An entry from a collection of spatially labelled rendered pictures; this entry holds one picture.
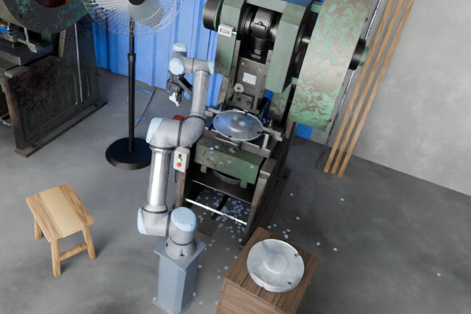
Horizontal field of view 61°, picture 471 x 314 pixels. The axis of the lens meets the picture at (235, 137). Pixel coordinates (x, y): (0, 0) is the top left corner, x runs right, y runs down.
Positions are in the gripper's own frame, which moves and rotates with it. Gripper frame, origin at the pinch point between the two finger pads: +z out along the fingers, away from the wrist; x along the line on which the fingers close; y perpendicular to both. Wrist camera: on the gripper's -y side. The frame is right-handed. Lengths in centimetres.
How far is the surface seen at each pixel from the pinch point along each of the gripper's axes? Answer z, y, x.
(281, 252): 46, -80, 31
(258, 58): -32, -35, -19
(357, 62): -47, -83, -16
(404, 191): 85, -157, -111
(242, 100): -8.9, -32.6, -11.4
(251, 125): 6.9, -39.6, -14.5
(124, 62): 69, 125, -135
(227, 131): 6.9, -30.1, -0.9
